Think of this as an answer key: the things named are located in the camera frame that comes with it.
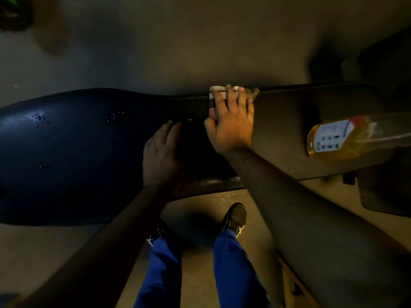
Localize dark green object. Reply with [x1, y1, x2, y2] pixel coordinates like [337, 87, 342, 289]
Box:
[0, 0, 34, 32]

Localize yellow liquid spray bottle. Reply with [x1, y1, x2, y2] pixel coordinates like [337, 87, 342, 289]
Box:
[307, 113, 411, 161]

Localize person's left hand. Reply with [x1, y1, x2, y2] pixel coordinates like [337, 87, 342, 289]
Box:
[142, 120, 189, 193]

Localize person's right hand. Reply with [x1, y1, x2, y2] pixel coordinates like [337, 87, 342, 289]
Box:
[204, 84, 255, 156]

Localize person's black shoe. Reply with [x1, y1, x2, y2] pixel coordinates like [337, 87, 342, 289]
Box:
[222, 203, 247, 238]
[146, 218, 175, 248]

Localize person's blue trousers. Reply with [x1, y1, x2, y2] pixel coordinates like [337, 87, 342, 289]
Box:
[134, 229, 272, 308]

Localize black motorcycle seat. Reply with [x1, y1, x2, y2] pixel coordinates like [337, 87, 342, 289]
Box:
[0, 83, 399, 227]

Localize white cleaning cloth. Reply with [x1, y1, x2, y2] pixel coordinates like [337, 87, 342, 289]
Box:
[209, 85, 259, 120]

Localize wooden frame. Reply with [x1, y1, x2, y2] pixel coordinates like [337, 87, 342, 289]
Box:
[277, 253, 322, 308]

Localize person's left forearm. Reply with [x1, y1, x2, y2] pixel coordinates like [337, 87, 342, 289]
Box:
[18, 186, 167, 308]

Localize person's right forearm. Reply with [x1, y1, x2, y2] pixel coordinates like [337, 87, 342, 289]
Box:
[224, 146, 411, 308]

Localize person's black left shoe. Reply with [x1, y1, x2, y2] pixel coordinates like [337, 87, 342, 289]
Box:
[146, 218, 175, 248]

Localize person's black right shoe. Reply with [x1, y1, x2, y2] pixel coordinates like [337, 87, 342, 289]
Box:
[222, 203, 247, 238]

